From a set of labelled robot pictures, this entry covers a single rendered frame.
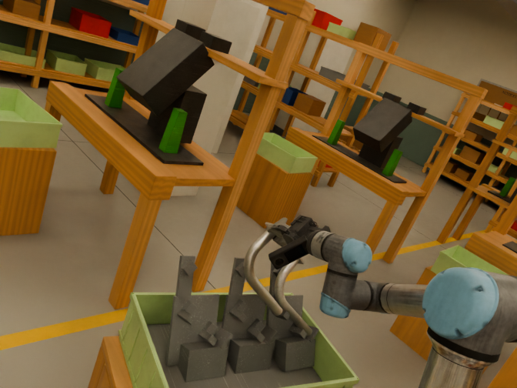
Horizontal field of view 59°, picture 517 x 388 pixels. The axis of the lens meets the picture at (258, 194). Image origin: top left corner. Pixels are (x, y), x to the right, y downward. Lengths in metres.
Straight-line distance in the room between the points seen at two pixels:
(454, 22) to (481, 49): 1.01
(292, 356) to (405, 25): 12.12
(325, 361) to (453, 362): 0.80
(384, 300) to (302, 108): 5.80
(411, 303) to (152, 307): 0.79
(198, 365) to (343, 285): 0.51
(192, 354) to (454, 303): 0.79
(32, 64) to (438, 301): 6.26
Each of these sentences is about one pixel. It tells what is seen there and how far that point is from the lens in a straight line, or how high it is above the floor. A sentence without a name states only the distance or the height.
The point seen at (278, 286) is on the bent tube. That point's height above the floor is 1.08.
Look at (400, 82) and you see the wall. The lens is 12.90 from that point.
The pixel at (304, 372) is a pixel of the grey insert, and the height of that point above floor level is 0.85.
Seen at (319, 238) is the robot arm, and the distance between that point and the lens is 1.17.
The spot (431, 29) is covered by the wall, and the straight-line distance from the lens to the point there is 12.90.
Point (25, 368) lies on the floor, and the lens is 2.52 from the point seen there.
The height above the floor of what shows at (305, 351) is 0.90.
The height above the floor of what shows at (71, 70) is 0.31.
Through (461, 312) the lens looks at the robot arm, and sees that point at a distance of 0.80.
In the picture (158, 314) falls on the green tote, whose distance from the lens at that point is 1.52.
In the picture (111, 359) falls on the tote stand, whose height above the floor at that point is 0.79.
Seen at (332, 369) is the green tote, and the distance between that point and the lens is 1.58.
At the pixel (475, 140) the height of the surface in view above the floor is 1.15.
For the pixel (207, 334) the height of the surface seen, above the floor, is 0.96.
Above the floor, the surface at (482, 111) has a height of 1.79.
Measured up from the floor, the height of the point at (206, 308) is 1.00.
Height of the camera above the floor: 1.81
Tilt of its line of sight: 20 degrees down
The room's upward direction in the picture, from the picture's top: 22 degrees clockwise
